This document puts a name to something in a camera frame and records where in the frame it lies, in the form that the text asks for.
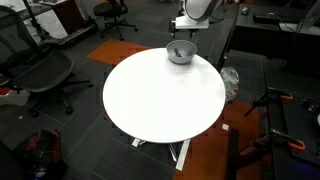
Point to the black mesh office chair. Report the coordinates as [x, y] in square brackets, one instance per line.
[43, 71]

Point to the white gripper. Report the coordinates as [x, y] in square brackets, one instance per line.
[191, 22]

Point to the white metal table base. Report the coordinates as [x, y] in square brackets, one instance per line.
[183, 153]

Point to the black upright board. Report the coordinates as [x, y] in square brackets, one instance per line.
[233, 153]

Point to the grey computer mouse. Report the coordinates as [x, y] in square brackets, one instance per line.
[245, 10]

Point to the small white floor tag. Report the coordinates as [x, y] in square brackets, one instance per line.
[225, 127]

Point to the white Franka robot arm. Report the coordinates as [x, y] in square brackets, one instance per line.
[200, 8]

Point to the dark brown cabinet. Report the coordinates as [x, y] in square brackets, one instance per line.
[70, 16]

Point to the grey white bowl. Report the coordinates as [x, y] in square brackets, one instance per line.
[186, 55]

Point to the clear crumpled plastic bag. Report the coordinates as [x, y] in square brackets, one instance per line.
[230, 81]

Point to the black workbench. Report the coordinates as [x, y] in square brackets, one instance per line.
[293, 123]

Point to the black swivel office chair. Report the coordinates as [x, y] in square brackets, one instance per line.
[110, 8]

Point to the black kick scooter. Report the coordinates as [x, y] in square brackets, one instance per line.
[71, 36]

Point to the black desk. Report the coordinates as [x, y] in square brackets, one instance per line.
[266, 33]

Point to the black keyboard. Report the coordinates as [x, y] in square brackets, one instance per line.
[270, 17]

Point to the red and black bag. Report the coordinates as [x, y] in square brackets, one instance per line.
[43, 150]

